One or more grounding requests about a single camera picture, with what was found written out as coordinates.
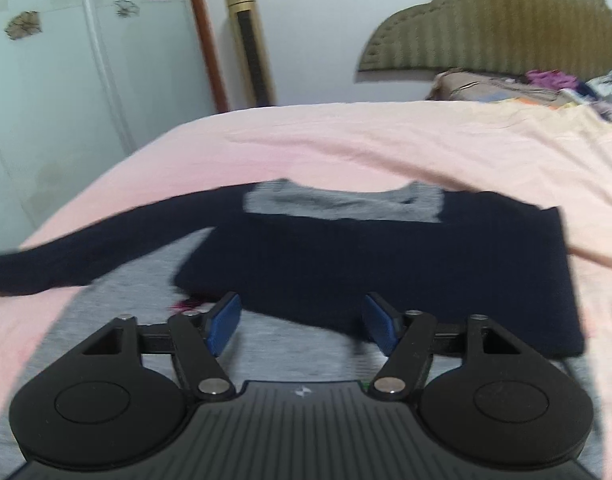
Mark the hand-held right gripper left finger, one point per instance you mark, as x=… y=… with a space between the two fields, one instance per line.
x=225 y=322

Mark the olive padded headboard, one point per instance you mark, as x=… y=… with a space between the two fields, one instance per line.
x=486 y=20

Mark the pink bed sheet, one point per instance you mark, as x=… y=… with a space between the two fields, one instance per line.
x=386 y=145

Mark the navy and grey knit sweater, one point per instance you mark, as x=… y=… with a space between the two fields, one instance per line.
x=336 y=260

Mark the purple cloth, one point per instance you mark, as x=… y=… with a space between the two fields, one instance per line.
x=551 y=79

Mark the floral frosted glass door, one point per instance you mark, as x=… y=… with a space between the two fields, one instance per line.
x=46 y=100

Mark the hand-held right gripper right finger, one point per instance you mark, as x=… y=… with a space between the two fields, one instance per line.
x=380 y=322

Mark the gold tower fan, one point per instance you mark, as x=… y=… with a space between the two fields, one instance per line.
x=251 y=45

